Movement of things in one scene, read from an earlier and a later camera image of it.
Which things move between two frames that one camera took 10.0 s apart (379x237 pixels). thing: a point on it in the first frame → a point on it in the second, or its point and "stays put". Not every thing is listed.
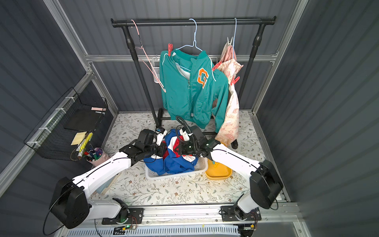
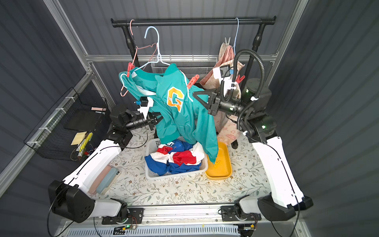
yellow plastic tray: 217,171 stays put
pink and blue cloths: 101,190 stays put
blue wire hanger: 195,39 → 159,57
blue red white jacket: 170,162 stays put
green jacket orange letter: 192,87 → 184,117
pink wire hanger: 142,47 → 135,52
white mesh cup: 155,63 → 192,68
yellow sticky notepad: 78,138 stays put
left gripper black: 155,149 → 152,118
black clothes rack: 263,21 stays put
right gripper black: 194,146 → 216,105
